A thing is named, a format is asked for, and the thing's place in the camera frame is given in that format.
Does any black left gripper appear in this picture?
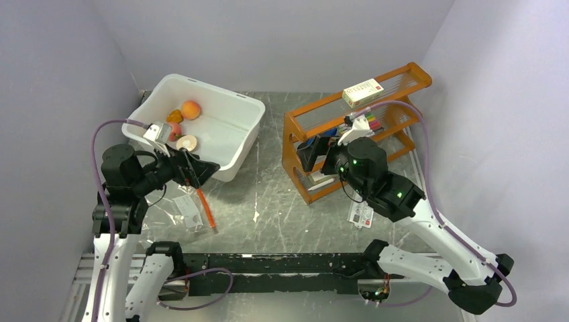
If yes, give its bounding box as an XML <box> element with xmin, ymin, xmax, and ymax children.
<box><xmin>132</xmin><ymin>139</ymin><xmax>219</xmax><ymax>194</ymax></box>

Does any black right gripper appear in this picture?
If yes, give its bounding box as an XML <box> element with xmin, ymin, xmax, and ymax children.
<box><xmin>297</xmin><ymin>133</ymin><xmax>368</xmax><ymax>197</ymax></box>

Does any clear zip top bag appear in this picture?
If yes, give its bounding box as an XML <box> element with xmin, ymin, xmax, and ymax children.
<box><xmin>140</xmin><ymin>182</ymin><xmax>217</xmax><ymax>252</ymax></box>

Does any red peach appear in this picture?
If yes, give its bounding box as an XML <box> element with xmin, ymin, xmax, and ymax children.
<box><xmin>167</xmin><ymin>122</ymin><xmax>183</xmax><ymax>142</ymax></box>

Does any orange peach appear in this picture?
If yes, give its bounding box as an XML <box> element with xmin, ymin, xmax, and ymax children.
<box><xmin>180</xmin><ymin>100</ymin><xmax>202</xmax><ymax>120</ymax></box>

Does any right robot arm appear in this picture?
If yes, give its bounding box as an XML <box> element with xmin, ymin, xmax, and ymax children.
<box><xmin>297</xmin><ymin>136</ymin><xmax>517</xmax><ymax>315</ymax></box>

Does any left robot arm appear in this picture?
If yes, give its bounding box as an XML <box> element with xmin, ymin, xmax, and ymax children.
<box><xmin>83</xmin><ymin>144</ymin><xmax>220</xmax><ymax>321</ymax></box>

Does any blue stapler tool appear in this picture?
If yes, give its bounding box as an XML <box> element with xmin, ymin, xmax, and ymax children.
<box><xmin>297</xmin><ymin>127</ymin><xmax>338</xmax><ymax>152</ymax></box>

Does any white plastic bin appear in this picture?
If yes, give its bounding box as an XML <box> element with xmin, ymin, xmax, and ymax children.
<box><xmin>129</xmin><ymin>74</ymin><xmax>266</xmax><ymax>182</ymax></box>

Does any dark orange fruit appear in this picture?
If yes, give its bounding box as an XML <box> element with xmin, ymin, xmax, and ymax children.
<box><xmin>166</xmin><ymin>109</ymin><xmax>184</xmax><ymax>123</ymax></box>

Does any coloured marker pens set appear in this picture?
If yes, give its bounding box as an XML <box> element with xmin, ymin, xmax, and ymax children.
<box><xmin>337</xmin><ymin>113</ymin><xmax>384</xmax><ymax>137</ymax></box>

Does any white red carton box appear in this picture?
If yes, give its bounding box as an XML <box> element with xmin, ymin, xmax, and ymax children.
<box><xmin>342</xmin><ymin>78</ymin><xmax>384</xmax><ymax>108</ymax></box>

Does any white paper card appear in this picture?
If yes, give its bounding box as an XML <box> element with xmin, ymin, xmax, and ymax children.
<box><xmin>347</xmin><ymin>202</ymin><xmax>374</xmax><ymax>229</ymax></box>

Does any orange wooden shelf rack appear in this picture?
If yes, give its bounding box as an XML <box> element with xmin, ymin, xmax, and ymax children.
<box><xmin>282</xmin><ymin>62</ymin><xmax>432</xmax><ymax>204</ymax></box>

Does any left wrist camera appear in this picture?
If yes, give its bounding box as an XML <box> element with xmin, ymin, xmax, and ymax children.
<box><xmin>143</xmin><ymin>122</ymin><xmax>172</xmax><ymax>144</ymax></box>

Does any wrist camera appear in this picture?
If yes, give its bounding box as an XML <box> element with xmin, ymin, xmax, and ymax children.
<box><xmin>143</xmin><ymin>122</ymin><xmax>172</xmax><ymax>144</ymax></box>
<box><xmin>338</xmin><ymin>118</ymin><xmax>370</xmax><ymax>146</ymax></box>

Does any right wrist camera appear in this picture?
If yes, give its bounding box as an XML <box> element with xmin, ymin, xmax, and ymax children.
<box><xmin>338</xmin><ymin>118</ymin><xmax>370</xmax><ymax>146</ymax></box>

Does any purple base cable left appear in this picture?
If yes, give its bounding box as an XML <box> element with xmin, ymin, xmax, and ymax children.
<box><xmin>155</xmin><ymin>267</ymin><xmax>235</xmax><ymax>312</ymax></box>

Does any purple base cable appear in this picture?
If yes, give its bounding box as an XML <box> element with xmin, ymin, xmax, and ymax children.
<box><xmin>155</xmin><ymin>267</ymin><xmax>235</xmax><ymax>312</ymax></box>
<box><xmin>364</xmin><ymin>284</ymin><xmax>434</xmax><ymax>309</ymax></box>

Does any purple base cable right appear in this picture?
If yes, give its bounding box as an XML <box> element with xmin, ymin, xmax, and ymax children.
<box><xmin>364</xmin><ymin>284</ymin><xmax>434</xmax><ymax>309</ymax></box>

